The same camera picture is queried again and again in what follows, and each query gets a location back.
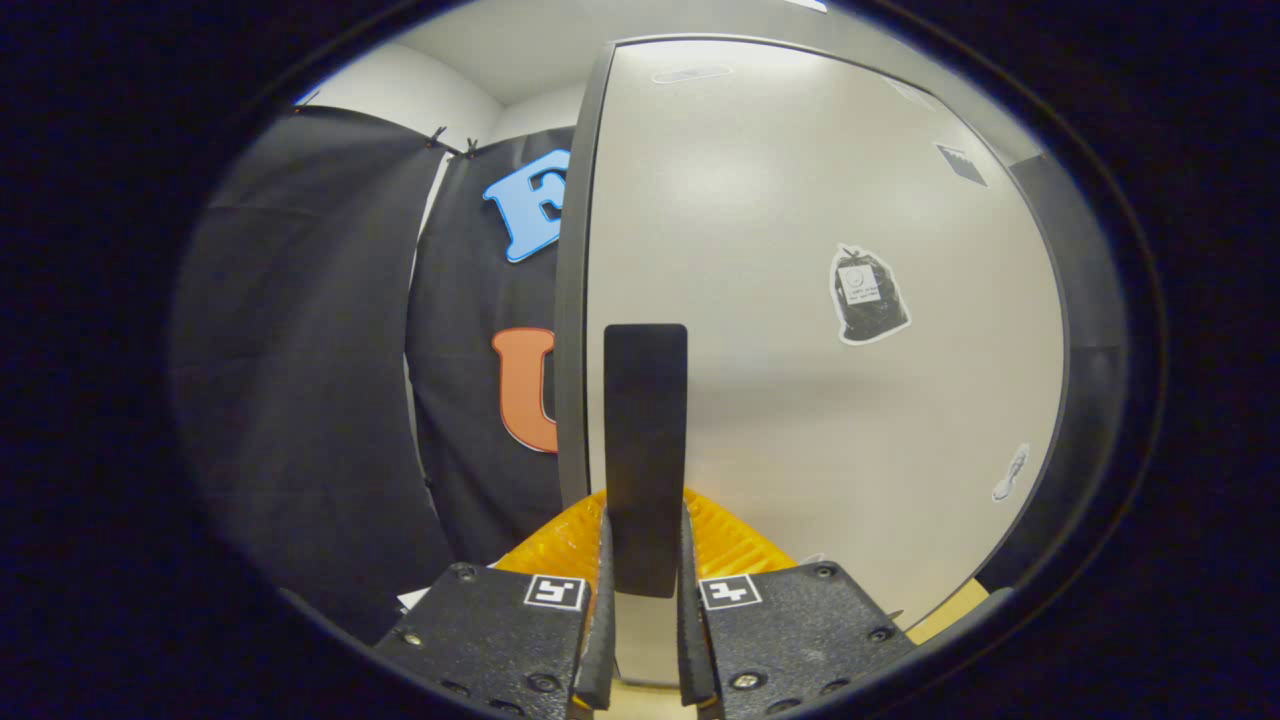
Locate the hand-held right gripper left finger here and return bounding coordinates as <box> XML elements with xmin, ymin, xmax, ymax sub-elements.
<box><xmin>372</xmin><ymin>488</ymin><xmax>617</xmax><ymax>720</ymax></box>

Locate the black backdrop cloth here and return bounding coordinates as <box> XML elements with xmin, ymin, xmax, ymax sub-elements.
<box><xmin>170</xmin><ymin>105</ymin><xmax>1131</xmax><ymax>641</ymax></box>

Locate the light grey cabinet door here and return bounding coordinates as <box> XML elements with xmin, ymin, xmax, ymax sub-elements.
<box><xmin>585</xmin><ymin>40</ymin><xmax>1069</xmax><ymax>691</ymax></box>

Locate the black door handle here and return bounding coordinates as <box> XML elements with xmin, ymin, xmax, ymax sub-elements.
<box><xmin>603</xmin><ymin>323</ymin><xmax>689</xmax><ymax>599</ymax></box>

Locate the dark grey cabinet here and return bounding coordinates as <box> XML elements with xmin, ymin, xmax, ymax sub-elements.
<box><xmin>553</xmin><ymin>33</ymin><xmax>1076</xmax><ymax>601</ymax></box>

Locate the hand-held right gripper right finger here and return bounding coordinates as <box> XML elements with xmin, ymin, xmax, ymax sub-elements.
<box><xmin>678</xmin><ymin>488</ymin><xmax>917</xmax><ymax>720</ymax></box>

